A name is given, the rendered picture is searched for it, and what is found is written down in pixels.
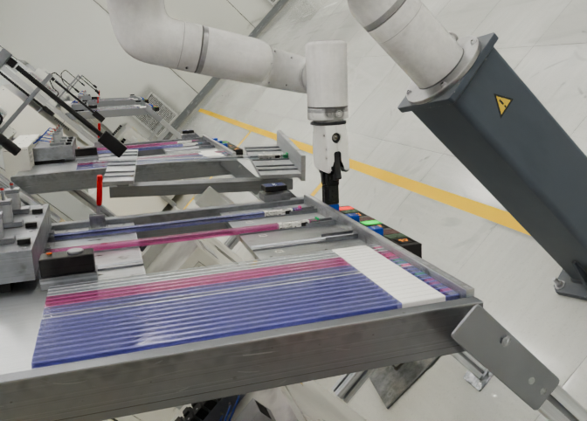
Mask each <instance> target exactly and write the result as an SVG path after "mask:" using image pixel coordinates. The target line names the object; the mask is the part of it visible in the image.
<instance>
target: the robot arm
mask: <svg viewBox="0 0 587 421"><path fill-rule="evenodd" d="M348 5H349V11H350V13H351V14H352V16H353V17H354V18H355V20H356V21H357V22H358V23H359V24H360V25H361V26H362V27H363V29H364V30H366V32H368V33H369V35H370V36H371V37H373V39H374V40H375V41H376V42H377V43H378V44H379V45H380V46H381V47H382V48H383V49H384V50H385V51H386V53H387V54H388V55H389V56H390V57H391V58H392V59H393V60H394V61H395V62H396V63H397V64H398V66H399V67H400V68H401V69H402V70H403V71H404V72H405V73H406V74H407V75H408V76H409V77H410V78H411V83H410V84H409V86H408V88H407V91H406V98H407V100H408V101H409V102H410V103H411V104H414V105H421V104H425V103H427V102H429V101H431V100H434V99H436V98H438V97H439V96H440V95H442V94H443V93H445V92H446V91H448V90H449V89H450V88H451V87H453V86H454V85H455V84H456V83H457V82H458V81H459V80H460V79H461V78H462V77H463V76H464V75H465V74H466V73H467V72H468V71H469V69H470V68H471V67H472V65H473V63H474V62H475V60H476V59H477V58H478V56H479V53H480V41H479V40H478V39H477V38H476V37H475V36H465V37H462V38H458V36H457V34H455V33H454V32H451V31H447V30H446V29H445V27H444V26H443V25H442V24H441V23H440V22H439V21H438V20H437V19H436V18H435V17H434V16H433V15H432V13H431V12H430V11H429V10H428V9H427V8H426V6H425V5H424V4H423V3H422V2H421V1H420V0H348ZM107 9H108V13H109V17H110V21H111V24H112V27H113V30H114V34H115V36H116V38H117V40H118V42H119V44H120V45H121V47H122V49H123V50H124V51H125V52H126V53H127V54H128V55H129V56H131V57H132V58H134V59H137V60H139V61H141V62H144V63H148V64H151V65H156V66H163V67H168V68H172V69H177V70H181V71H185V72H193V73H198V74H202V75H207V76H211V77H216V78H220V79H228V80H234V81H239V82H245V83H249V84H254V85H258V86H265V87H270V88H275V89H280V90H286V91H290V92H296V93H306V94H307V119H308V120H311V121H310V125H313V126H314V130H313V158H314V166H315V167H316V168H317V169H318V170H319V172H320V173H321V184H322V186H321V187H322V202H323V203H325V204H327V205H330V204H338V203H339V180H340V179H342V173H341V171H344V172H348V171H349V145H348V137H347V131H346V127H345V124H346V123H347V121H345V120H344V119H347V118H348V117H349V100H348V64H347V43H346V42H345V41H342V40H317V41H312V42H308V43H306V44H305V54H306V57H304V56H301V55H298V54H294V53H291V52H286V51H283V50H281V49H278V48H275V47H272V46H270V45H269V44H268V43H267V42H265V41H263V40H260V39H257V38H252V37H248V36H245V35H241V34H237V33H234V32H230V31H224V30H219V29H216V28H212V27H209V26H204V25H200V24H193V23H190V22H185V21H182V20H178V19H174V18H172V17H170V16H169V15H168V14H167V12H166V10H165V4H164V0H107Z"/></svg>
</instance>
